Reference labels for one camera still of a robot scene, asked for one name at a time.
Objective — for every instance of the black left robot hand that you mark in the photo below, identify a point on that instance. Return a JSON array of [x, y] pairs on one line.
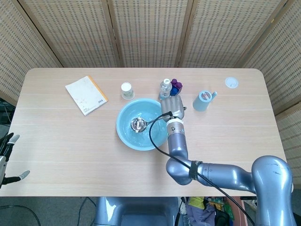
[[7, 146]]

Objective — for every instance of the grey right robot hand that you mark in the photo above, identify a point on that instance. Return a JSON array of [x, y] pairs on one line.
[[172, 108]]

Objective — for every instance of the stainless steel ladle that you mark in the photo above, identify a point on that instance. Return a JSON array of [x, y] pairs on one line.
[[138, 124]]

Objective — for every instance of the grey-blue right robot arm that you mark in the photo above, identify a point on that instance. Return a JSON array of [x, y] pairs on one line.
[[177, 143]]

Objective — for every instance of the clear plastic water bottle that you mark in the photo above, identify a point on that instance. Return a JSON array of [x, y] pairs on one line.
[[165, 90]]

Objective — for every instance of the light blue bowl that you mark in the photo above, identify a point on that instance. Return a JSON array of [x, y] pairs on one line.
[[138, 141]]

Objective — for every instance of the purple toy block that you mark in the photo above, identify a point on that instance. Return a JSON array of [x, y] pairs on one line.
[[176, 83]]

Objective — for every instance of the light blue plastic mug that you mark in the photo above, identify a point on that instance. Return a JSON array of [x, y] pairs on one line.
[[201, 102]]

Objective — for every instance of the white paper cup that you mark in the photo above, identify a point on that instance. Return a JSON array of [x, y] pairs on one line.
[[127, 90]]

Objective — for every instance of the white round lid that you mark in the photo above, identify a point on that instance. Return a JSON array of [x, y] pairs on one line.
[[231, 82]]

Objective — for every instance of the woven bamboo folding screen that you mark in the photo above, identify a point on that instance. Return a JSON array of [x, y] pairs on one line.
[[150, 33]]

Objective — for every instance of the white notebook with orange spine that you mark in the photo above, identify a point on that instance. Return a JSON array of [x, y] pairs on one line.
[[85, 95]]

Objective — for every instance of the colourful cloth pile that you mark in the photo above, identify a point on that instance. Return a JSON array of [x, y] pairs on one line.
[[200, 212]]

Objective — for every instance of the grey-blue robot torso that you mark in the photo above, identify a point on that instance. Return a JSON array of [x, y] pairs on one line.
[[136, 212]]

